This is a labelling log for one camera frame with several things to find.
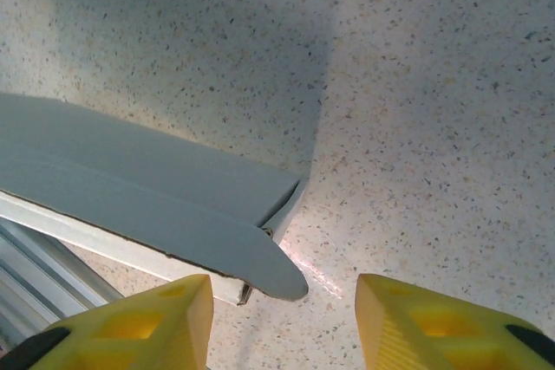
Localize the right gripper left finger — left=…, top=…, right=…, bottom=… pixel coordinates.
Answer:
left=0, top=274, right=214, bottom=370

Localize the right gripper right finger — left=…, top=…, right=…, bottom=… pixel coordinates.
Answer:
left=355, top=273, right=555, bottom=370

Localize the grey paper box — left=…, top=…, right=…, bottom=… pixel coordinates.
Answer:
left=0, top=91, right=310, bottom=307

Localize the aluminium frame beam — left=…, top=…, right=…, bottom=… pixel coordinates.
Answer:
left=0, top=216, right=127, bottom=347

